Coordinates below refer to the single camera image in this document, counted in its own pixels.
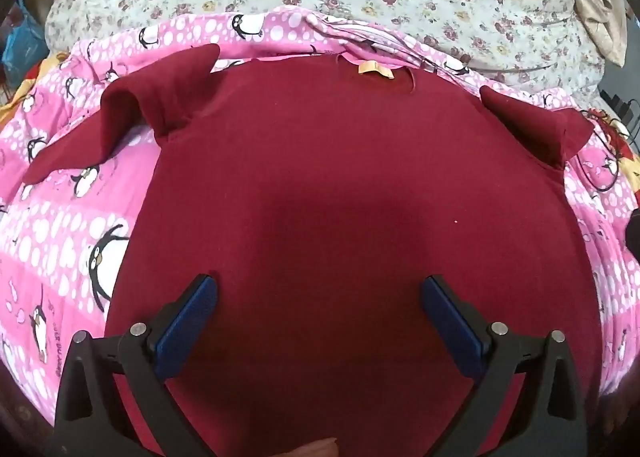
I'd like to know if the dark object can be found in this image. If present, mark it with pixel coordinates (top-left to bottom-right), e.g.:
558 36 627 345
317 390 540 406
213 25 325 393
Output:
600 87 640 138

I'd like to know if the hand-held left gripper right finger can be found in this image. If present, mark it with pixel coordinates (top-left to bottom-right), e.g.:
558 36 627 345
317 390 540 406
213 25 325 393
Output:
421 274 591 457

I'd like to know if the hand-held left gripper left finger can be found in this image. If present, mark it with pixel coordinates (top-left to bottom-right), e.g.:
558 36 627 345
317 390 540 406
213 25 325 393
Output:
50 273 219 457

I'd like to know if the pink penguin print blanket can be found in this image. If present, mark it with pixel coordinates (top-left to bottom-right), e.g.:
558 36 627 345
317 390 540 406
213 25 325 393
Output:
0 7 640 425

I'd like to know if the maroon shirt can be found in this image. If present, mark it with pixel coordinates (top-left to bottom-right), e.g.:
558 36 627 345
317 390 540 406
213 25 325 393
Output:
22 44 603 457

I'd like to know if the beige cloth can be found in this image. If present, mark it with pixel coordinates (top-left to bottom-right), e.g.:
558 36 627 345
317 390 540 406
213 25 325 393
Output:
542 0 628 63

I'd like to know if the black cable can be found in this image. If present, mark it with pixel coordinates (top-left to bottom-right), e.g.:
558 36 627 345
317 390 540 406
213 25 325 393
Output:
574 108 632 194

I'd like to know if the person's left hand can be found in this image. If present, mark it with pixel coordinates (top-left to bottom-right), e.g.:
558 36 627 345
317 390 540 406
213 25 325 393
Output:
292 438 342 457

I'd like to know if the blue plastic bag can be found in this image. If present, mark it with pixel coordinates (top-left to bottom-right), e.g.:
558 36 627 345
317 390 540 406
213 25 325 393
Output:
2 0 48 83

